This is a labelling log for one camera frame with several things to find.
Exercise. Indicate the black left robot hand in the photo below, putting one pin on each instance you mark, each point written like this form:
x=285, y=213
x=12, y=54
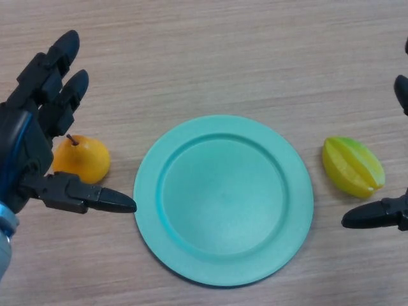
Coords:
x=25, y=143

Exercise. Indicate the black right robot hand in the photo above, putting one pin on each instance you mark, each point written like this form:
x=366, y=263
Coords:
x=369, y=216

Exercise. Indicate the yellow pear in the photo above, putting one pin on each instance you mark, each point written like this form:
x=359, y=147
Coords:
x=86, y=159

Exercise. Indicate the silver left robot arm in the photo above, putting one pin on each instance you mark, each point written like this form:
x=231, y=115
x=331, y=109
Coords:
x=5, y=245

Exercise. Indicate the green round plate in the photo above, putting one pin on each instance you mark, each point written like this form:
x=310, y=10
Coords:
x=223, y=204

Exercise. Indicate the yellow green starfruit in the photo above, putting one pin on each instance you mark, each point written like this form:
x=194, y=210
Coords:
x=350, y=169

